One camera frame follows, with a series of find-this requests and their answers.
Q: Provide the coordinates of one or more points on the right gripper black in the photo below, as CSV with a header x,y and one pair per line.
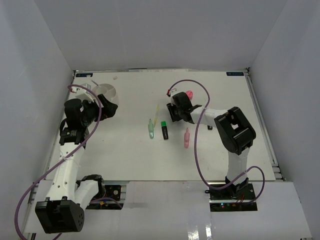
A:
x,y
171,107

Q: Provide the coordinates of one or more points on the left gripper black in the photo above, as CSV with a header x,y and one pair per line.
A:
x,y
109,109

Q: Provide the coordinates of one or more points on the black highlighter green cap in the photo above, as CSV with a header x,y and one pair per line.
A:
x,y
164,130

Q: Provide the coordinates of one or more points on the yellow pen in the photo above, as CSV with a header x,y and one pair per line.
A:
x,y
156,115

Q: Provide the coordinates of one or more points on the pink translucent highlighter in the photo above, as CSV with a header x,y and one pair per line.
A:
x,y
186,138

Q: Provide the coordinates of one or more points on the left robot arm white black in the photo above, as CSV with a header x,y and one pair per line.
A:
x,y
63,209

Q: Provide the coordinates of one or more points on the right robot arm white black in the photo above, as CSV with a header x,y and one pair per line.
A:
x,y
234,129

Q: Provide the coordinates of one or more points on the white round divided organizer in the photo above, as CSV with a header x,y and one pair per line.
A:
x,y
108,91

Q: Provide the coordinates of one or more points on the pink capped crayon tube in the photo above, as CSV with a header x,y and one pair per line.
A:
x,y
189,94

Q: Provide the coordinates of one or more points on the left blue table label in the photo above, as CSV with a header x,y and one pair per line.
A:
x,y
84,75

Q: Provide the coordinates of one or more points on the blue table label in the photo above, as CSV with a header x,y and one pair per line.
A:
x,y
234,74
84,75

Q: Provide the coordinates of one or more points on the mint green highlighter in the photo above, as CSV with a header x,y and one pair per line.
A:
x,y
151,129

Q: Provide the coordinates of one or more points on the right blue table label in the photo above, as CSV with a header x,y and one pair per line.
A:
x,y
234,74

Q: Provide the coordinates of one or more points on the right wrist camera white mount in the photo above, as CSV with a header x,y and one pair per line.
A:
x,y
171,92

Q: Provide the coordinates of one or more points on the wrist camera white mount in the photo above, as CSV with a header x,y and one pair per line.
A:
x,y
171,92
83,94

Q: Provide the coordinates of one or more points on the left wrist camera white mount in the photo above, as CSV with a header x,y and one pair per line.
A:
x,y
83,94

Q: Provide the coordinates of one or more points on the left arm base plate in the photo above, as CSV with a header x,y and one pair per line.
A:
x,y
115,192

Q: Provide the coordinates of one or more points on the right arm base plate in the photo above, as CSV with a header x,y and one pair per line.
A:
x,y
222,201

